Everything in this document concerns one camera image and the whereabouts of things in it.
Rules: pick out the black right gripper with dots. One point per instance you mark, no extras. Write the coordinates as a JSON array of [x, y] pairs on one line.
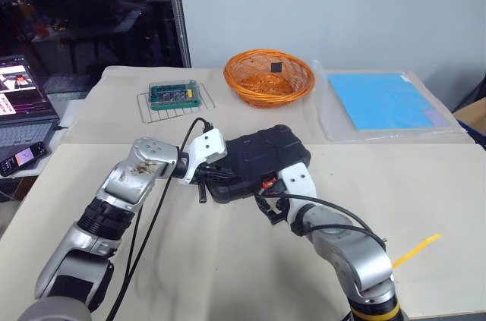
[[276, 207]]

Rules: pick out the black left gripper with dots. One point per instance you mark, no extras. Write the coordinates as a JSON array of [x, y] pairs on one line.
[[203, 180]]

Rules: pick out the black plastic tool case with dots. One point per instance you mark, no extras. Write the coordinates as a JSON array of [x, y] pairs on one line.
[[262, 150]]

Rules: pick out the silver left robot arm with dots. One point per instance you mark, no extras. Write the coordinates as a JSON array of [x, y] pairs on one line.
[[125, 184]]

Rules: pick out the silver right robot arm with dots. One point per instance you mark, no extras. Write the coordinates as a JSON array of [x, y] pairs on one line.
[[349, 252]]

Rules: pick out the beige table cloth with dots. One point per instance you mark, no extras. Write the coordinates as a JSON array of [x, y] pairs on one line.
[[114, 108], [228, 260]]

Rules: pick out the green screwdriver bit case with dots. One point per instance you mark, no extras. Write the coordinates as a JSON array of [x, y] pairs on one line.
[[174, 95]]

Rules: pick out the orange woven basket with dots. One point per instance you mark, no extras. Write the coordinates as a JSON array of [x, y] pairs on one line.
[[269, 87]]

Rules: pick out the blue sheet in plastic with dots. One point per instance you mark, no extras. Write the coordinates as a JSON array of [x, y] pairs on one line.
[[330, 123]]

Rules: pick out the small black square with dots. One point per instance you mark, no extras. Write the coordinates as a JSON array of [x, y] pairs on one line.
[[276, 67]]

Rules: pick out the yellow flat strip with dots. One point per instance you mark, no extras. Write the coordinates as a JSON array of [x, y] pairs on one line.
[[417, 249]]

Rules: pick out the blue flat board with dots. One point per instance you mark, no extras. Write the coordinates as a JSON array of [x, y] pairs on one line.
[[387, 101]]

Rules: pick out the dark desk behind glass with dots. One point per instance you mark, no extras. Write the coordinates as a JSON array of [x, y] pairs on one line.
[[95, 32]]

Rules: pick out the black smartphone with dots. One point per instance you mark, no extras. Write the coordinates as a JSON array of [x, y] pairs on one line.
[[23, 156]]

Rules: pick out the blue bin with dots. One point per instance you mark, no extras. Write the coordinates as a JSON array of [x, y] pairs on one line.
[[476, 133]]

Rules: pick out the open laptop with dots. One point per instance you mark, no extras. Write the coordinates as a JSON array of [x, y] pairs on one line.
[[23, 108]]

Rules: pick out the cardboard box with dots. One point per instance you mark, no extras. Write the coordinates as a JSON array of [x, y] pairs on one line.
[[474, 110]]

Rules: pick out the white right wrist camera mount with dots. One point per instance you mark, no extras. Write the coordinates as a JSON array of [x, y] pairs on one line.
[[300, 184]]

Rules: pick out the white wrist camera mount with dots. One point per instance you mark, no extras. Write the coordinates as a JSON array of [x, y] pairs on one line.
[[207, 146], [300, 184]]

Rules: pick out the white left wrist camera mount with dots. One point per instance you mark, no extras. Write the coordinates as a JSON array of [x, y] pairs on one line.
[[207, 146]]

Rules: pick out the metal frame post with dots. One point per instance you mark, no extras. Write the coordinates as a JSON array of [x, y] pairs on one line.
[[178, 13]]

